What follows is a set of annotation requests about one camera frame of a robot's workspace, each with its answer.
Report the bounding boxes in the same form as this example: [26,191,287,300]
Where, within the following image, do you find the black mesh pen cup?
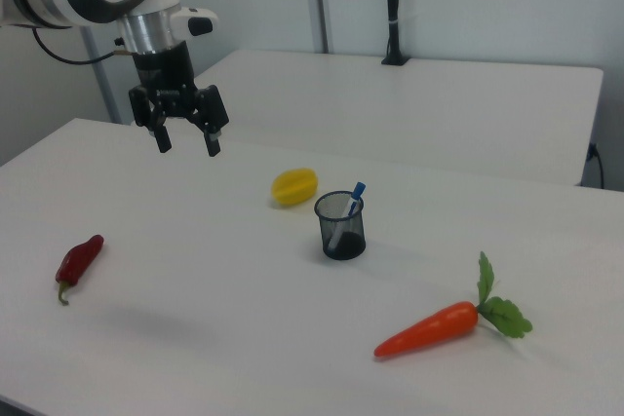
[313,190,368,261]

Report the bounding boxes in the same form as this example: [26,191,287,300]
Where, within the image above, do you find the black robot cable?
[31,25,129,65]

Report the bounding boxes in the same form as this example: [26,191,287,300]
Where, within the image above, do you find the white rear table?
[193,49,605,188]

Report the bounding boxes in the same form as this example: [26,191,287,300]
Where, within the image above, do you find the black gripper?
[128,39,231,158]

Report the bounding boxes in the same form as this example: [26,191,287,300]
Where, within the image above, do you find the orange toy carrot green leaves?
[373,250,534,359]

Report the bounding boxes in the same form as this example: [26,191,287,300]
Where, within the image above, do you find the black cable at table edge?
[587,141,606,189]

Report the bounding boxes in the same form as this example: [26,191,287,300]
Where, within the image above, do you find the yellow toy starfruit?
[270,168,320,207]

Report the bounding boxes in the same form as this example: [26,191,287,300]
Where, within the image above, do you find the white marker pen blue cap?
[327,181,368,251]

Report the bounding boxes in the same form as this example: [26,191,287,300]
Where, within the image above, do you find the black pole with base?
[380,0,410,66]

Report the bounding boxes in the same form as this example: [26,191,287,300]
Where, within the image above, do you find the red toy chili pepper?
[55,234,105,307]

